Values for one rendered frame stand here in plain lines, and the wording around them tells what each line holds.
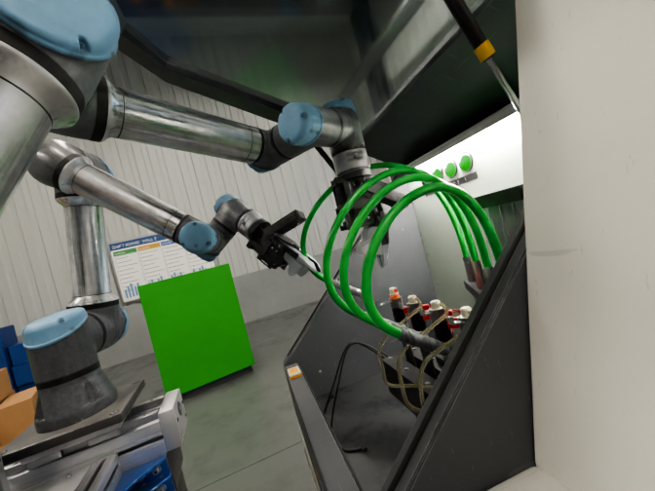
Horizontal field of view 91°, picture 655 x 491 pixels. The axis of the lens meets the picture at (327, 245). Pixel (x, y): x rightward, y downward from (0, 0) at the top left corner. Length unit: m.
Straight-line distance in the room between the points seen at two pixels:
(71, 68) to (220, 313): 3.62
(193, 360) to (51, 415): 3.09
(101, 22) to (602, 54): 0.47
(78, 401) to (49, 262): 6.79
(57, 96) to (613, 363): 0.56
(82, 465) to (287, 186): 6.88
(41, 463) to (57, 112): 0.75
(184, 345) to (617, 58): 3.86
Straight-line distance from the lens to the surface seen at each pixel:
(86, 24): 0.43
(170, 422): 0.91
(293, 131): 0.62
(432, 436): 0.41
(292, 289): 7.29
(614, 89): 0.40
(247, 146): 0.67
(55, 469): 0.98
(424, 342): 0.49
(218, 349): 3.99
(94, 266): 1.04
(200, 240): 0.79
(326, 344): 1.03
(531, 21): 0.49
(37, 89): 0.41
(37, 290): 7.77
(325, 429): 0.67
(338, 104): 0.72
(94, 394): 0.94
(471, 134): 0.82
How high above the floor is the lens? 1.28
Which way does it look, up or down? 1 degrees down
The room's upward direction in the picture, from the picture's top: 14 degrees counter-clockwise
